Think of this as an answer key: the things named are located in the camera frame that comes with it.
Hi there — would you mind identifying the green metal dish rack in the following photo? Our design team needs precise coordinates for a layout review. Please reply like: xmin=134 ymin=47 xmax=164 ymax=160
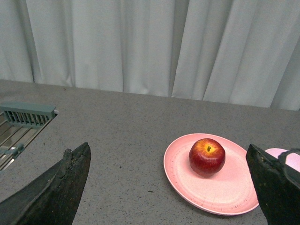
xmin=0 ymin=102 xmax=58 ymax=171

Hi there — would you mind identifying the white curtain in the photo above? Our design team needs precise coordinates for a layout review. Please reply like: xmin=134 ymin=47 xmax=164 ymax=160
xmin=0 ymin=0 xmax=300 ymax=111

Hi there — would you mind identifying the red yellow apple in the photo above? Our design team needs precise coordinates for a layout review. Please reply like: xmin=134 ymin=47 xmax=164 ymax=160
xmin=188 ymin=138 xmax=226 ymax=178

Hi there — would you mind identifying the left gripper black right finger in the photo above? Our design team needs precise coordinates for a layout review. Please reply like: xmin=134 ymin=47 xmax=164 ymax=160
xmin=246 ymin=144 xmax=300 ymax=225

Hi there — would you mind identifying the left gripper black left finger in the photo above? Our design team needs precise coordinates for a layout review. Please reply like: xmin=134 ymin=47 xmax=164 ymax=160
xmin=0 ymin=142 xmax=91 ymax=225

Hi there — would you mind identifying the pink plastic bowl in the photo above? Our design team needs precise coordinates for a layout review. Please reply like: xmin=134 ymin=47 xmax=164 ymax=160
xmin=266 ymin=148 xmax=300 ymax=172

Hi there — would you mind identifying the pink plastic plate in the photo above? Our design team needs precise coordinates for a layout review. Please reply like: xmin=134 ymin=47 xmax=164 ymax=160
xmin=164 ymin=133 xmax=259 ymax=216

